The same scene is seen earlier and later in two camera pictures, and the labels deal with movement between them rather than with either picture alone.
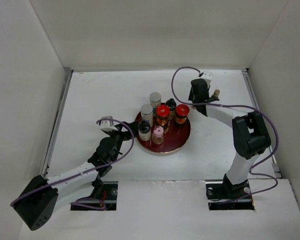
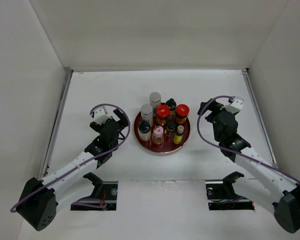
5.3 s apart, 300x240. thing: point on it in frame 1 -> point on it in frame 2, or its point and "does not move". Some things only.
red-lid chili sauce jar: [162, 113] does not move
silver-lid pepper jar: [155, 99] does not move
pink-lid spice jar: [158, 137] does not move
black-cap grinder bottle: [171, 103] does not move
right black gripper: [191, 97] -> [215, 107]
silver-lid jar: [147, 113] does not move
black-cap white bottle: [144, 131] does not move
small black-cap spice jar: [198, 107] -> [170, 126]
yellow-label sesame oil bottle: [216, 93] -> [178, 137]
